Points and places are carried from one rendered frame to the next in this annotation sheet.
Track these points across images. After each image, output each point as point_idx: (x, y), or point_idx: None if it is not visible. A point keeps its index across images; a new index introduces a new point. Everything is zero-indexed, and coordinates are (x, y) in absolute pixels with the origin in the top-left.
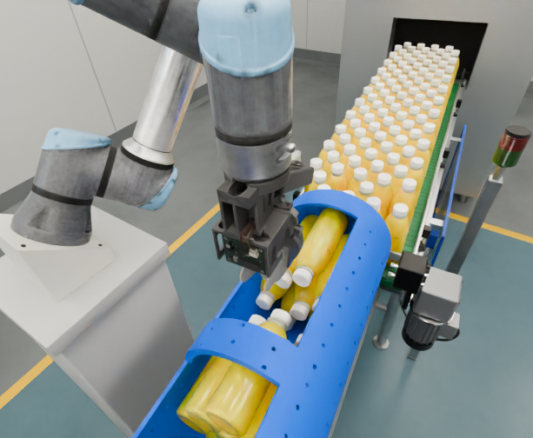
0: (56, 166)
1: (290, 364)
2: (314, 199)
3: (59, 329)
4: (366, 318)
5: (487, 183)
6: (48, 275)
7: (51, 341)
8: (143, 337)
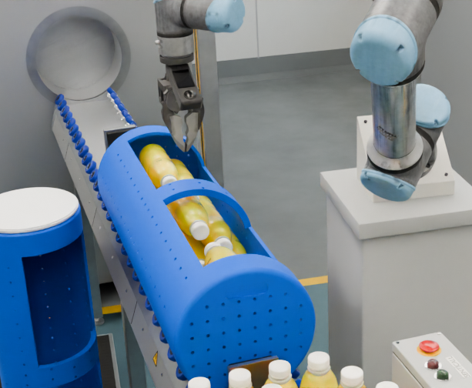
0: None
1: (159, 195)
2: (260, 257)
3: (329, 176)
4: (148, 284)
5: None
6: (358, 152)
7: (322, 173)
8: (344, 281)
